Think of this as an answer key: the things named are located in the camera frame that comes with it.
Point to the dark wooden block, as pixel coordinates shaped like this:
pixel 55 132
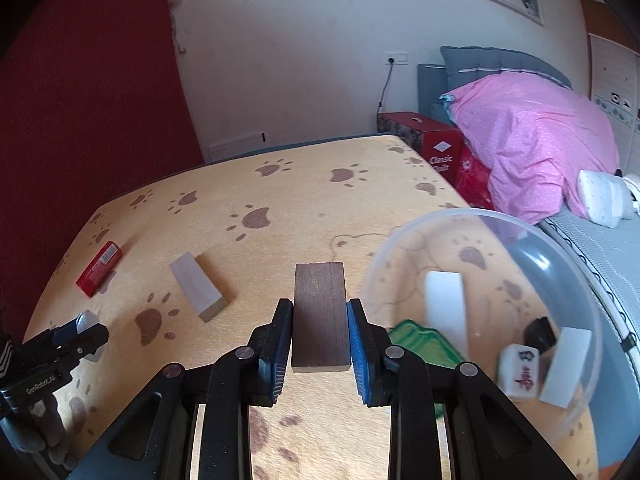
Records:
pixel 320 315

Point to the yellow paw print blanket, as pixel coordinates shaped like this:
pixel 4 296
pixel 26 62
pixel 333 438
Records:
pixel 300 210

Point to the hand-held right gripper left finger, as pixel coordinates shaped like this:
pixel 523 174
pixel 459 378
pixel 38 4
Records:
pixel 281 350

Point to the light wooden block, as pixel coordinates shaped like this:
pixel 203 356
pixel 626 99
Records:
pixel 197 285

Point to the white zebra striped wedge block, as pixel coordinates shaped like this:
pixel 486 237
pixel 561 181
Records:
pixel 565 365

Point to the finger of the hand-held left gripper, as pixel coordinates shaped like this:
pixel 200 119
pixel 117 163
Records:
pixel 65 332
pixel 87 340

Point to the white rectangular block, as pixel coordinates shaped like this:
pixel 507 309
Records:
pixel 445 305

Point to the red cardboard box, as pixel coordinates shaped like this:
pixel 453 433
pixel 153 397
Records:
pixel 425 140

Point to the pink dotted quilt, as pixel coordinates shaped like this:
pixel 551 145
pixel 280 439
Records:
pixel 530 150

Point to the grey padded headboard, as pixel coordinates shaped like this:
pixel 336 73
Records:
pixel 475 57

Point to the black ribbed plastic cap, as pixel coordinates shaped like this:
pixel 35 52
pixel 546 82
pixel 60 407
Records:
pixel 540 332

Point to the person's left hand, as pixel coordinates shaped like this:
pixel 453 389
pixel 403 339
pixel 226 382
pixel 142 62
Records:
pixel 45 425

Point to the green plastic case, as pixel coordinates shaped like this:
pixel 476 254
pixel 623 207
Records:
pixel 425 342

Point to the red curtain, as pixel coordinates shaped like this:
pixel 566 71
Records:
pixel 90 110

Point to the white wall outlet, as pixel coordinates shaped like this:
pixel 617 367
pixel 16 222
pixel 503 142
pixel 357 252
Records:
pixel 396 58

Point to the white mahjong tile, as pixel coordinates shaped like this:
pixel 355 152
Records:
pixel 520 375

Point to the white USB charger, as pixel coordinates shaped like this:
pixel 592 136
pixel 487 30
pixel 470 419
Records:
pixel 89 321

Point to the red plastic bag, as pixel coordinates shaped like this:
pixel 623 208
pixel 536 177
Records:
pixel 472 177

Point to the red box with barcode label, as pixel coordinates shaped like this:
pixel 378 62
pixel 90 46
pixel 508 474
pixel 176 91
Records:
pixel 99 267

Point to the white dotted pillow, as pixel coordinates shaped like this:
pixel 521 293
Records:
pixel 602 200

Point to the person's left forearm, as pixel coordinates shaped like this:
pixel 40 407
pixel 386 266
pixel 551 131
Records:
pixel 6 360

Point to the clear plastic bowl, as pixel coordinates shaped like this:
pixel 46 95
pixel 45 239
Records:
pixel 500 240

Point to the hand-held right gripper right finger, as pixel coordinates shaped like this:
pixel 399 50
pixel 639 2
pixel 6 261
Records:
pixel 357 355

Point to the light wooden wardrobe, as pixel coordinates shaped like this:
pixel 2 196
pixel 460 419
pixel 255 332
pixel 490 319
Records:
pixel 615 70

